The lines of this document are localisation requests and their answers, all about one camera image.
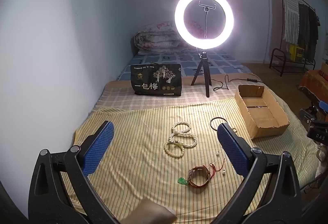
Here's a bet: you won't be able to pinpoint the folded floral quilt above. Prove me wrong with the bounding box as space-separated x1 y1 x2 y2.
134 21 203 55

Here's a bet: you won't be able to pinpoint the yellow striped cloth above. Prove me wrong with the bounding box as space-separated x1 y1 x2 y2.
60 97 321 224

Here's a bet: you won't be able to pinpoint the pink checked blanket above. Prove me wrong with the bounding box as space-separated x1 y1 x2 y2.
93 78 264 112

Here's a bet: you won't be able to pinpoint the black phone holder clamp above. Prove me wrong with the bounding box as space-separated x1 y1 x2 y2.
198 1 217 39

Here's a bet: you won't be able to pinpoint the orange brown box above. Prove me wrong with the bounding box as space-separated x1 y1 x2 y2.
298 63 328 102

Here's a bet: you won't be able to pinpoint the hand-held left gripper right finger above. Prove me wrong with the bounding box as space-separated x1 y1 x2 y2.
217 123 303 224

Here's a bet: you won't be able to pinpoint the round white ring light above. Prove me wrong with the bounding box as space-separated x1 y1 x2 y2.
175 0 234 50

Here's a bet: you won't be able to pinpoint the green pendant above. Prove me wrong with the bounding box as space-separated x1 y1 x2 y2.
179 157 226 187

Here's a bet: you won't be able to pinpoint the brown cardboard box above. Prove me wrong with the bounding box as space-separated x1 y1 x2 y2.
235 84 289 139

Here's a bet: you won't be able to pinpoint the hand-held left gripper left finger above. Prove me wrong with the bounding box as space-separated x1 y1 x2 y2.
28 120 114 224

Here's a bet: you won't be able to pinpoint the pale jade bead bracelet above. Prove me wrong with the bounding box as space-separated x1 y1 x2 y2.
164 140 185 157

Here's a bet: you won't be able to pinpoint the thin black bangle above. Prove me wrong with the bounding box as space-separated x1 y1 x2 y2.
210 117 227 132

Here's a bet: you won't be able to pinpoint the black printed bag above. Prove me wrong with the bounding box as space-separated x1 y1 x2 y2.
130 63 183 98

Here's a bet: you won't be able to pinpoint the person's beige trouser leg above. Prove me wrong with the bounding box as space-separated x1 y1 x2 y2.
120 198 177 224

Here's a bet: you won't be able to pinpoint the white pearl necklace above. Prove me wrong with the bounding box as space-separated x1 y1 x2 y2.
168 122 198 149

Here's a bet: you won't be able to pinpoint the striped white towel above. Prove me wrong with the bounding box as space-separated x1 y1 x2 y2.
282 0 300 43

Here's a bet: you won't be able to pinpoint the yellow box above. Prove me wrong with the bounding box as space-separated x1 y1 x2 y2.
289 45 305 62

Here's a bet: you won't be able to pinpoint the dark hanging clothes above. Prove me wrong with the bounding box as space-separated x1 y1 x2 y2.
297 2 319 63

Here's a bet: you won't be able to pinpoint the brown leather strap watch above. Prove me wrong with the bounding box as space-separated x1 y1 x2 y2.
188 166 212 187

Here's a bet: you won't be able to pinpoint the black power cable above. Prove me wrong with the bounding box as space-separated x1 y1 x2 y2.
214 74 264 91

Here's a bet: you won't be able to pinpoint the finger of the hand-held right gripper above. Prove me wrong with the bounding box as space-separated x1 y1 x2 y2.
311 101 328 114

